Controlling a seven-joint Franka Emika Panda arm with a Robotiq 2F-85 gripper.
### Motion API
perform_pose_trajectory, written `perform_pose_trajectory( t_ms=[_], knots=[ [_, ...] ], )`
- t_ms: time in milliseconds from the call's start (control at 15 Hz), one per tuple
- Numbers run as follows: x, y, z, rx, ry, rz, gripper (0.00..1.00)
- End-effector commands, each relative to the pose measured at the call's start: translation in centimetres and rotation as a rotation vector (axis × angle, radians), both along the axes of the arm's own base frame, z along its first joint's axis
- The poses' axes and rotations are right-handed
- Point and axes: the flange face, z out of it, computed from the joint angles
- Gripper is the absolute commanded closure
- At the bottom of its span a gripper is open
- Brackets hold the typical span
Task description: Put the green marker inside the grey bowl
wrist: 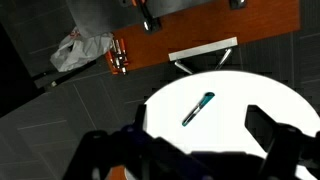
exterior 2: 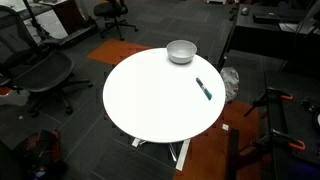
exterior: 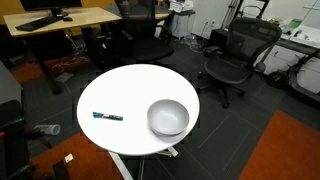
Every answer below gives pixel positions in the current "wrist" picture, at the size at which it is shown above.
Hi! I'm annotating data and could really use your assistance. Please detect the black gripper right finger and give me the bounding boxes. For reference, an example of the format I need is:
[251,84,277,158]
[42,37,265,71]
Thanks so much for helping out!
[244,105,281,152]

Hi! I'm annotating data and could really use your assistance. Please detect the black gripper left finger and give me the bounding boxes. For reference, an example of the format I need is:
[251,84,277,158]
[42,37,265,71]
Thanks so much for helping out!
[133,104,147,131]

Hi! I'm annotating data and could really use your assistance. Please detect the green marker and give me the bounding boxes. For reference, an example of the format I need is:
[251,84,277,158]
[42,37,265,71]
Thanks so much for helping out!
[182,92,215,126]

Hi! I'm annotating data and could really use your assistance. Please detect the pile of orange markers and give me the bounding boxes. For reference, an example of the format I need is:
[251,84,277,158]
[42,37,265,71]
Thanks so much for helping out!
[105,38,129,75]

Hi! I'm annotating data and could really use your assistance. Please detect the white plastic bag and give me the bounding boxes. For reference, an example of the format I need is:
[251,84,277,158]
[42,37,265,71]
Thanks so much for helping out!
[50,27,113,72]

